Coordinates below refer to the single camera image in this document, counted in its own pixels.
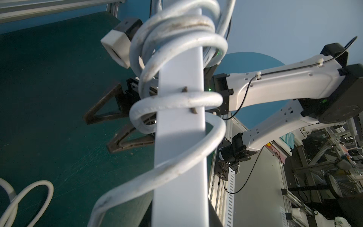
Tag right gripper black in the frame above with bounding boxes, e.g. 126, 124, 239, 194
83, 65, 233, 154

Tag white power strip with cord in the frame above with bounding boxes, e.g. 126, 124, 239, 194
88, 1, 235, 227

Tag white power strip usb ports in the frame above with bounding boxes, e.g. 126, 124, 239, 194
1, 178, 54, 227

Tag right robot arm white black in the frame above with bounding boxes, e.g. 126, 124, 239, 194
84, 43, 363, 181

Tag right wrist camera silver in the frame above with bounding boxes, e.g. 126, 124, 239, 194
101, 18, 143, 69

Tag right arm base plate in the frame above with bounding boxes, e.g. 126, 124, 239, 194
214, 139, 238, 181

